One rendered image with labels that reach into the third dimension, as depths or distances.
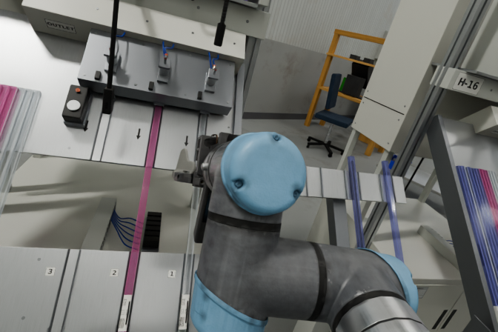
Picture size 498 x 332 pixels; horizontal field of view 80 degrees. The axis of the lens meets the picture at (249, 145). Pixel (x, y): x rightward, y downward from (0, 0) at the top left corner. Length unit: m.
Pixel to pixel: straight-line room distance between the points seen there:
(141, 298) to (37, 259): 0.20
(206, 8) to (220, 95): 0.24
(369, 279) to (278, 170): 0.13
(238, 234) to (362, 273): 0.13
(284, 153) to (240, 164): 0.04
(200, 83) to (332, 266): 0.54
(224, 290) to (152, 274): 0.41
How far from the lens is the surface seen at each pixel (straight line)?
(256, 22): 0.86
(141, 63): 0.75
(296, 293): 0.30
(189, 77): 0.74
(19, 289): 0.71
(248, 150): 0.25
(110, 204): 1.14
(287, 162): 0.26
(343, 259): 0.33
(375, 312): 0.30
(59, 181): 1.36
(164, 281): 0.68
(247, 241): 0.28
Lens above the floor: 1.32
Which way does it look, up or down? 20 degrees down
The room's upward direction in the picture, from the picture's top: 15 degrees clockwise
